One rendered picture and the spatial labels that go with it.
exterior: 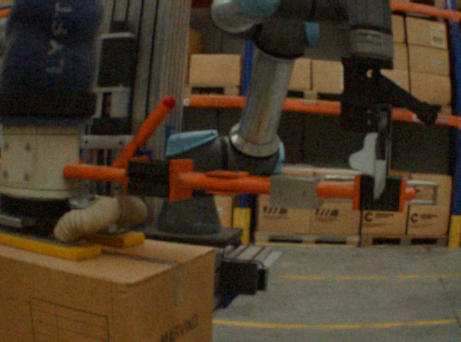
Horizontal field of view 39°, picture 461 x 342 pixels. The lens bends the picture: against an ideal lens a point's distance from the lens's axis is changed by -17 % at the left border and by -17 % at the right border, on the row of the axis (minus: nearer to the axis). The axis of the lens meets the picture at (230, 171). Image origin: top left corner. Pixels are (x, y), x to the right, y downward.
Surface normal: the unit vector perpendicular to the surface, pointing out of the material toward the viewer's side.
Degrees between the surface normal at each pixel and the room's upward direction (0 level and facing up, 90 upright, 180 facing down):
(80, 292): 89
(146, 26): 90
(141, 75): 90
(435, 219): 89
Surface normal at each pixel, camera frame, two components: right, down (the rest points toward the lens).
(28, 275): -0.26, 0.04
